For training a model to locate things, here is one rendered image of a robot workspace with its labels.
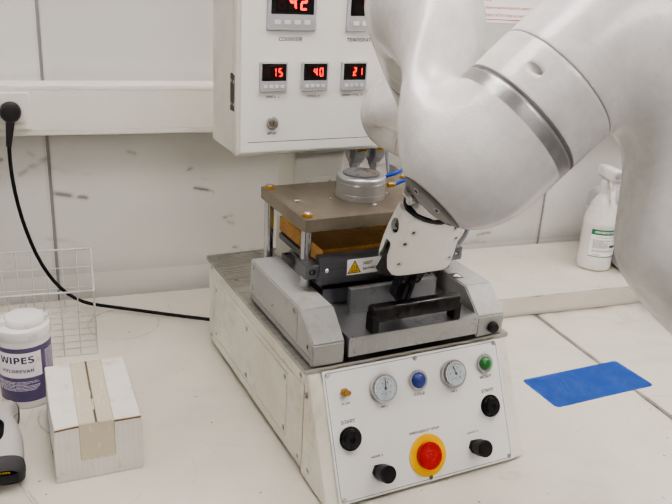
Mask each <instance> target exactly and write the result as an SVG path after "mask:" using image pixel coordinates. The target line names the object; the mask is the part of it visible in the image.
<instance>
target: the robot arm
mask: <svg viewBox="0 0 672 504"><path fill-rule="evenodd" d="M364 14H365V21H366V26H367V30H368V33H369V36H370V39H371V42H372V45H373V47H374V50H375V53H376V55H377V58H378V61H379V63H380V66H381V68H382V71H383V73H381V74H380V75H379V76H378V77H377V78H376V80H375V81H374V82H373V83H372V85H371V86H370V88H369V89H368V91H367V93H366V95H365V97H364V99H363V102H362V105H361V110H360V118H361V122H362V126H363V128H364V130H365V132H366V134H367V136H368V137H369V138H370V140H371V141H372V142H374V143H375V144H376V145H378V146H379V147H381V148H382V149H384V150H386V151H388V152H390V153H392V154H394V155H396V156H398V157H399V159H400V164H401V168H402V172H403V174H404V177H405V180H406V183H405V186H404V189H403V192H402V194H403V195H404V196H405V197H404V200H402V201H400V202H399V204H398V206H397V207H396V209H395V211H394V213H393V215H392V217H391V219H390V221H389V223H388V225H387V228H386V230H385V233H384V235H383V238H382V241H381V244H380V248H379V256H380V257H381V259H380V261H379V263H378V264H377V266H376V269H377V270H378V272H379V273H380V274H384V275H389V274H392V276H393V277H394V279H393V282H392V285H391V288H390V293H391V295H392V297H394V299H395V300H401V299H408V298H410V297H411V294H412V292H413V289H414V286H415V283H418V282H420V281H421V279H422V277H423V275H424V274H425V273H427V272H431V271H437V270H442V269H444V268H446V267H447V266H448V265H449V264H450V262H451V259H452V256H453V254H454V251H455V247H456V244H457V241H458V237H459V232H460V228H461V229H467V230H482V229H488V228H492V227H495V226H498V225H501V224H503V223H505V222H507V221H509V220H511V219H513V218H514V217H516V216H518V215H519V214H520V213H522V212H523V211H525V210H526V209H527V208H529V207H530V206H531V205H532V204H533V203H535V202H536V201H537V200H538V199H539V198H540V197H541V196H543V195H544V194H545V193H546V192H547V191H548V190H549V189H550V188H551V187H552V186H553V185H554V184H556V183H557V182H558V181H559V180H560V179H561V178H562V177H563V176H564V175H565V174H566V173H567V172H568V171H570V170H571V169H572V168H573V167H574V166H575V165H576V164H577V163H578V162H579V161H581V160H582V159H583V158H584V157H585V156H586V155H587V154H588V153H589V152H590V151H591V150H592V149H593V148H594V147H596V146H597V145H598V144H599V143H600V142H601V141H602V140H603V139H604V138H605V137H606V136H608V135H609V134H611V135H612V136H613V137H614V138H615V139H616V141H617V143H618V145H619V148H620V154H621V164H622V175H621V185H620V193H619V201H618V207H617V213H616V220H615V228H614V253H615V257H616V262H617V265H618V267H619V269H620V272H621V274H622V276H623V277H624V279H625V281H626V282H627V284H628V285H629V287H630V289H631V290H632V291H633V293H634V294H635V295H636V296H637V298H638V299H639V300H640V301H641V302H642V304H643V305H644V306H645V307H646V308H647V309H648V310H649V311H650V312H651V313H652V315H653V316H654V317H655V318H656V319H657V320H658V321H659V322H660V323H661V324H662V325H663V327H664V328H665V329H666V330H667V331H668V332H669V333H670V334H671V335H672V0H542V1H541V2H540V3H539V4H538V5H536V6H535V7H534V8H533V9H532V10H531V11H530V12H529V13H528V14H527V15H526V16H525V17H524V18H523V19H521V20H520V21H519V22H518V23H517V24H516V25H515V26H514V27H513V28H512V29H511V30H510V31H509V32H508V33H506V34H505V35H504V36H503V37H502V38H501V39H500V40H499V41H498V42H497V43H496V44H495V45H494V46H493V47H492V48H491V49H489V50H488V51H487V52H486V53H485V54H484V55H483V56H482V52H483V46H484V40H485V32H486V10H485V5H484V1H483V0H365V2H364Z"/></svg>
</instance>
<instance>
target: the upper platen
mask: <svg viewBox="0 0 672 504"><path fill-rule="evenodd" d="M387 225H388V224H385V225H376V226H366V227H357V228H347V229H338V230H329V231H319V232H312V247H311V259H313V260H314V261H315V262H316V254H323V253H332V252H340V251H349V250H357V249H365V248H374V247H380V244H381V241H382V238H383V235H384V233H385V230H386V228H387ZM280 230H281V232H280V233H279V238H280V239H281V240H282V241H283V242H284V243H285V244H287V245H288V246H289V247H290V248H291V249H292V250H294V251H295V252H296V253H297V254H298V255H299V256H300V252H301V229H299V228H298V227H297V226H296V225H294V224H293V223H292V222H290V221H289V220H288V219H287V218H285V217H284V216H283V215H282V216H280Z"/></svg>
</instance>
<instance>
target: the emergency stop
mask: <svg viewBox="0 0 672 504"><path fill-rule="evenodd" d="M441 460H442V451H441V448H440V447H439V445H438V444H436V443H434V442H430V441H428V442H424V443H423V444H421V445H420V447H419V448H418V450H417V462H418V464H419V465H420V466H421V467H422V468H424V469H427V470H433V469H435V468H437V467H438V466H439V464H440V462H441Z"/></svg>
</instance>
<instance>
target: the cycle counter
mask: <svg viewBox="0 0 672 504"><path fill-rule="evenodd" d="M309 5H310V0H277V4H276V12H309Z"/></svg>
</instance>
